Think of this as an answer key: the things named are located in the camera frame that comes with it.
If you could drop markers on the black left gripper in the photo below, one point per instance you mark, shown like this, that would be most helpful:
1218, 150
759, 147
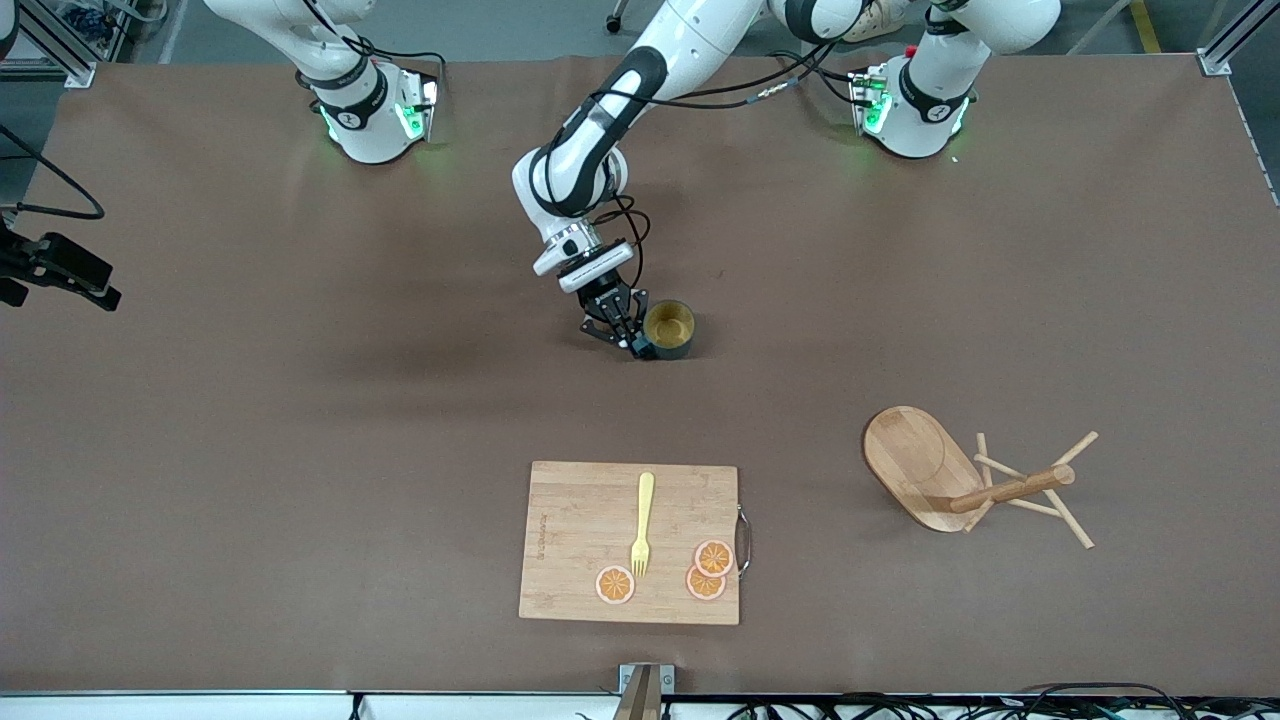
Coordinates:
607, 296

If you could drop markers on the dark teal mug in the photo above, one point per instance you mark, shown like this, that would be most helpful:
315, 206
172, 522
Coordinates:
668, 325

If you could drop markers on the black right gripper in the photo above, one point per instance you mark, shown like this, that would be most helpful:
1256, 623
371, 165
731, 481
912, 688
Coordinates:
38, 257

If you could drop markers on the grey chair base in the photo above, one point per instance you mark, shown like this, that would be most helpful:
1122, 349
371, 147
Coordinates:
615, 20

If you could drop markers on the yellow plastic fork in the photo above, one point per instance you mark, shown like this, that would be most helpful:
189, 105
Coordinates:
645, 500

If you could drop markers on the beige slipper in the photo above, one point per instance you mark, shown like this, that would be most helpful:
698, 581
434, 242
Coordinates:
880, 18

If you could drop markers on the aluminium frame post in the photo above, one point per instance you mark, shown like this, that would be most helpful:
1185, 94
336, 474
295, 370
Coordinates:
1215, 62
75, 72

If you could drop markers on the orange slice toy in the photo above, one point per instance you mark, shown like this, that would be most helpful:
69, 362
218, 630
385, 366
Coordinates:
615, 585
714, 557
702, 588

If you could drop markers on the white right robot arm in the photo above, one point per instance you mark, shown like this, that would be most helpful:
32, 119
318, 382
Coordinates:
365, 130

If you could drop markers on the wooden mug tree rack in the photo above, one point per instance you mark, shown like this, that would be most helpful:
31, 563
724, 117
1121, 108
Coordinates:
910, 460

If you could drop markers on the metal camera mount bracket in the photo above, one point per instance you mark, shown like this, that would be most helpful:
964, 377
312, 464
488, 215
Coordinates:
645, 690

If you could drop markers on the bamboo cutting board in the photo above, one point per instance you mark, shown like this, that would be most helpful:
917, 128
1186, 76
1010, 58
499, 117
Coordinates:
580, 540

